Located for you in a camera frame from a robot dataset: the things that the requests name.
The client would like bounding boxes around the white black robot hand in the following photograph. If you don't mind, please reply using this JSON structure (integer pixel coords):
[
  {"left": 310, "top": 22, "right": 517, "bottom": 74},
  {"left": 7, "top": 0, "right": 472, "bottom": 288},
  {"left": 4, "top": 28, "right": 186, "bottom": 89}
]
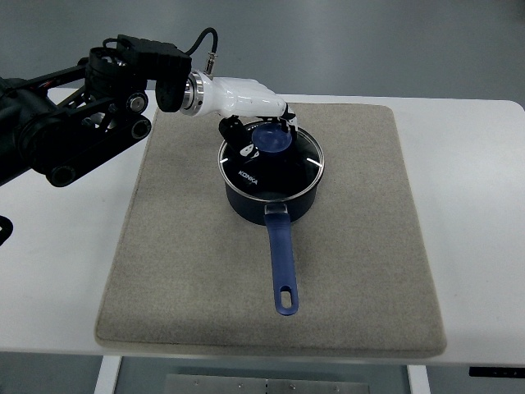
[{"left": 181, "top": 71, "right": 299, "bottom": 158}]

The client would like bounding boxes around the glass pot lid blue knob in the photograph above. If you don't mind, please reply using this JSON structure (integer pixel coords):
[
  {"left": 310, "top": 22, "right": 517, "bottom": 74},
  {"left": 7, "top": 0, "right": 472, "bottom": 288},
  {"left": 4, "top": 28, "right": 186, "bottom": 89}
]
[{"left": 218, "top": 117, "right": 325, "bottom": 200}]

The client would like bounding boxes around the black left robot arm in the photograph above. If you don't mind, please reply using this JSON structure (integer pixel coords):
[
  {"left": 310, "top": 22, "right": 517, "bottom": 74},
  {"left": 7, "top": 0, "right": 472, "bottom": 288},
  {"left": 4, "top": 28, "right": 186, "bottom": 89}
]
[{"left": 1, "top": 34, "right": 192, "bottom": 187}]

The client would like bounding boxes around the beige felt mat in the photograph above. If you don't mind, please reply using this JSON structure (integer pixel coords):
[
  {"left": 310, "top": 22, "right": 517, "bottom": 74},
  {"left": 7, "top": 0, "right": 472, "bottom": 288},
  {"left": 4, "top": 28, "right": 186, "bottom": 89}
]
[{"left": 94, "top": 98, "right": 448, "bottom": 356}]

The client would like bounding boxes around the black table control panel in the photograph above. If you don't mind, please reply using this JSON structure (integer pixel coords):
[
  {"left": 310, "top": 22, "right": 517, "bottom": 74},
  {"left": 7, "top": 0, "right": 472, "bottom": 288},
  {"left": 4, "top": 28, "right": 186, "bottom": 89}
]
[{"left": 468, "top": 367, "right": 525, "bottom": 378}]

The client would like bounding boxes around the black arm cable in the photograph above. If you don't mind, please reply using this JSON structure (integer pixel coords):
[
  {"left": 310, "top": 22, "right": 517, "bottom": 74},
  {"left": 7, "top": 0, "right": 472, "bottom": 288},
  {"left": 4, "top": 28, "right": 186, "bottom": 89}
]
[{"left": 183, "top": 27, "right": 219, "bottom": 75}]

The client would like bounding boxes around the dark blue saucepan blue handle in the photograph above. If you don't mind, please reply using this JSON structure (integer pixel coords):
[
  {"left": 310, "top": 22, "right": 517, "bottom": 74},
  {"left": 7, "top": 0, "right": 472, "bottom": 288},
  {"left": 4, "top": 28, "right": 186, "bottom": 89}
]
[{"left": 218, "top": 119, "right": 326, "bottom": 317}]

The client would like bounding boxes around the white table leg frame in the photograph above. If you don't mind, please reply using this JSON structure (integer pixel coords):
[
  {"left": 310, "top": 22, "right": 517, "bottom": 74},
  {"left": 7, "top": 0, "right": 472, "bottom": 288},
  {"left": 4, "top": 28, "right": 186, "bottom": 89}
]
[{"left": 94, "top": 355, "right": 431, "bottom": 394}]

